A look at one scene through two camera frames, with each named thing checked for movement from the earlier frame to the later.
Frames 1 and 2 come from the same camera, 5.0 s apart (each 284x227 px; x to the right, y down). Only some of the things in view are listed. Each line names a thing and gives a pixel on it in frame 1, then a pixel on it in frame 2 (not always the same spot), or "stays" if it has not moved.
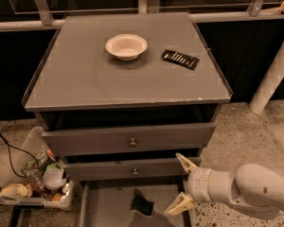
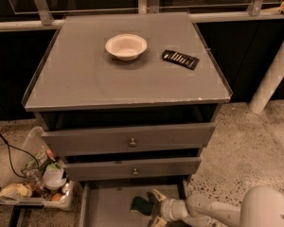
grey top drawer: (129, 140) stays
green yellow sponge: (143, 206) stays
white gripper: (199, 181) to (169, 208)
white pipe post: (275, 74) stays
